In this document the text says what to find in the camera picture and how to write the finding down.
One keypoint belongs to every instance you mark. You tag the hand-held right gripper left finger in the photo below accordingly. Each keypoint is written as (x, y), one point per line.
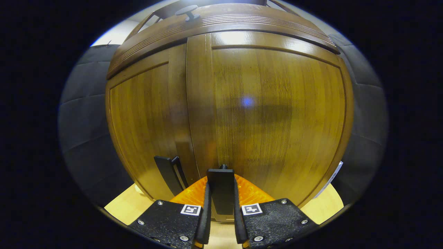
(173, 224)

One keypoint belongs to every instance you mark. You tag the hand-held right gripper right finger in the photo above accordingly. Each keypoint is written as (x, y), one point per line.
(273, 224)

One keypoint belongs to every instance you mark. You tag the wooden shoe cabinet door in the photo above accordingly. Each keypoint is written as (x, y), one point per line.
(277, 121)
(142, 121)

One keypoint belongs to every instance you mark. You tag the wooden double-door shoe cabinet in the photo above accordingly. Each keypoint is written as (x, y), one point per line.
(263, 121)

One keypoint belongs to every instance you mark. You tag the wooden cabinet drawer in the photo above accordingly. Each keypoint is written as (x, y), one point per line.
(225, 24)

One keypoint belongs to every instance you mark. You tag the black round drawer knob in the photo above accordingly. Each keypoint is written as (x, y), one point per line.
(187, 11)

